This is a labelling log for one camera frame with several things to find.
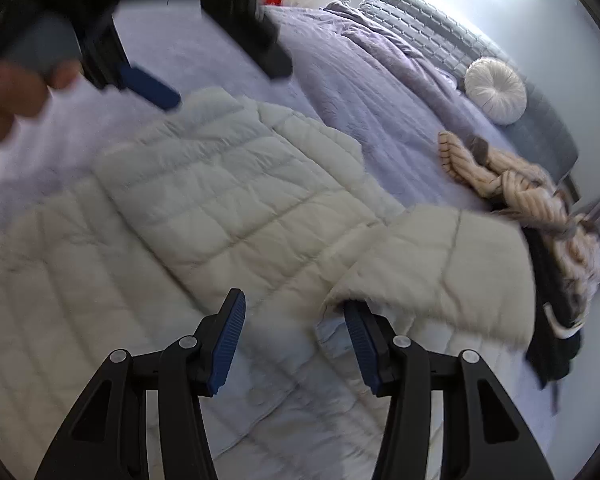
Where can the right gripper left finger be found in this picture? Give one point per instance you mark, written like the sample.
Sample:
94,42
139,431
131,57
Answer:
104,434

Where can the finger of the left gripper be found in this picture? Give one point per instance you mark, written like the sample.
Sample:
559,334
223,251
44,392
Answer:
148,87

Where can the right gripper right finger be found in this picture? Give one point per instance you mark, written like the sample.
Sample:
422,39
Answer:
484,435

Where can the cream quilted down jacket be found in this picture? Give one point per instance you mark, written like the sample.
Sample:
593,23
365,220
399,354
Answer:
234,193

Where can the person left hand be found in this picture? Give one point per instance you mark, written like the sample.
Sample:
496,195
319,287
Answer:
24,93

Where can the black garment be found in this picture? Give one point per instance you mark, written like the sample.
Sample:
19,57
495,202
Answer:
548,355

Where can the lavender bed blanket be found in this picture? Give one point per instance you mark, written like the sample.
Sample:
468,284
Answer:
350,74

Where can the striped beige garment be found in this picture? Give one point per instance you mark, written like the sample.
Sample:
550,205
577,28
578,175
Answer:
532,198

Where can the grey quilted headboard pillow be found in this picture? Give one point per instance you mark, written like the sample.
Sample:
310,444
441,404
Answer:
540,135

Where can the round white cushion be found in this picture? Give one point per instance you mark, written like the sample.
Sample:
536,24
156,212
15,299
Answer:
497,90

